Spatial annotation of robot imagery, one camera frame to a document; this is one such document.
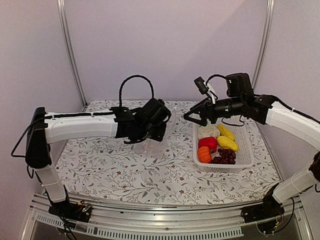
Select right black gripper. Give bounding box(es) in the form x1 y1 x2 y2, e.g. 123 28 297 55
183 96 245 126

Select clear zip top bag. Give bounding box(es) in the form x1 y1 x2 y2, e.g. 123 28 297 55
134 104 181 159

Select red toy bell pepper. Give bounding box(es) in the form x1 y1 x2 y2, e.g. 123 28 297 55
198 136 218 153

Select orange toy pumpkin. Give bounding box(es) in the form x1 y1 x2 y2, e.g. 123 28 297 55
197 146 213 164

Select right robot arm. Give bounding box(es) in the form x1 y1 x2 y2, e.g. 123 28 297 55
183 73 320 218

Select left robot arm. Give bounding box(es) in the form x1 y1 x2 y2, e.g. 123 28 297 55
25 98 172 217

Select white toy cauliflower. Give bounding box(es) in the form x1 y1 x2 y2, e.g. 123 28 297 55
197 124 221 140

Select floral table mat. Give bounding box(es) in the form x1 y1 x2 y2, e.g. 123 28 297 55
55 101 280 205

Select dark red toy grapes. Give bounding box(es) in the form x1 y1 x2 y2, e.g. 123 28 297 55
210 148 236 165

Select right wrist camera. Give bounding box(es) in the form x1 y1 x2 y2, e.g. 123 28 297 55
194 77 218 104

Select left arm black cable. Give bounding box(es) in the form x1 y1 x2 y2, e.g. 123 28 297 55
118 74 155 111

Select front aluminium rail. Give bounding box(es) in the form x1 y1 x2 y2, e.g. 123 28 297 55
21 193 316 240

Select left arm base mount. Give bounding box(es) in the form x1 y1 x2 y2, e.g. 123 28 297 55
48 196 92 223

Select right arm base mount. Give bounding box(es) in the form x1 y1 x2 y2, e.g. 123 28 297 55
240 195 285 235

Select right aluminium frame post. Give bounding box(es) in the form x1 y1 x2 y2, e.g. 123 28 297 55
252 0 275 90

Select aluminium frame post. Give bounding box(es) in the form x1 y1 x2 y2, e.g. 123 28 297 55
252 0 275 90
56 0 88 108

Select left aluminium frame post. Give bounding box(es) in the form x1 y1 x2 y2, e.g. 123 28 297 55
56 0 88 108

